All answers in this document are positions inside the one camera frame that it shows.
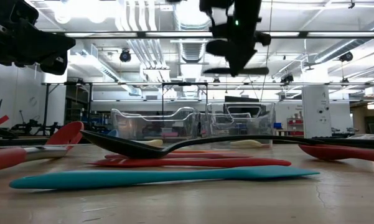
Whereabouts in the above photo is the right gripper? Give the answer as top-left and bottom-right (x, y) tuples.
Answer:
(205, 18), (272, 78)

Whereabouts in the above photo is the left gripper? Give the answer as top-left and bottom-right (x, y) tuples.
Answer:
(0, 0), (77, 75)

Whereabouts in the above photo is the red silicone spatula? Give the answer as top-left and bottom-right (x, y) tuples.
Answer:
(88, 157), (292, 169)

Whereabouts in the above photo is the red spoon with metal handle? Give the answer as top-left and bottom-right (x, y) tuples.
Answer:
(0, 120), (85, 174)

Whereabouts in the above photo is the black slotted spoon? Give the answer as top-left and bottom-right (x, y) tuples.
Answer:
(80, 129), (326, 159)

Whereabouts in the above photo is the red silicone slotted spoon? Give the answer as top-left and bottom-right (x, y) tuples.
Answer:
(298, 144), (374, 164)

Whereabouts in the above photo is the teal silicone spatula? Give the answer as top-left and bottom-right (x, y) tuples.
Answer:
(8, 165), (320, 190)

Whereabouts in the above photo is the black background monitor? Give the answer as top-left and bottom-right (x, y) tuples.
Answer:
(224, 95), (261, 105)

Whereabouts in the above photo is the narrow clear plastic bin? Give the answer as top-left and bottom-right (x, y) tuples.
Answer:
(205, 101), (276, 149)

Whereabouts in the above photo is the black background machinery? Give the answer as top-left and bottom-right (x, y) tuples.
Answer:
(9, 108), (63, 137)

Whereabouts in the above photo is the red shelf rack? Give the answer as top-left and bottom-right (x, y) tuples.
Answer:
(286, 116), (304, 138)

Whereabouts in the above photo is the white cabinet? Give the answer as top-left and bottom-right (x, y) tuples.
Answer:
(301, 85), (331, 139)

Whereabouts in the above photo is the wide clear plastic bin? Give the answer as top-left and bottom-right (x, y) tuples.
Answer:
(110, 106), (203, 146)

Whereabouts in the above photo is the black hanging cable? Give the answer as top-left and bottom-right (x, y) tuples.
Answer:
(259, 0), (274, 103)

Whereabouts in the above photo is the black ceiling camera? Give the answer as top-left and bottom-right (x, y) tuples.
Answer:
(279, 73), (295, 86)
(119, 48), (133, 63)

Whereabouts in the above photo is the black background rig frame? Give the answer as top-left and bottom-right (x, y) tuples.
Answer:
(40, 81), (374, 136)

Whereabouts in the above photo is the black metal table frame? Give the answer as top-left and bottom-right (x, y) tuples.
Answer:
(0, 30), (374, 150)

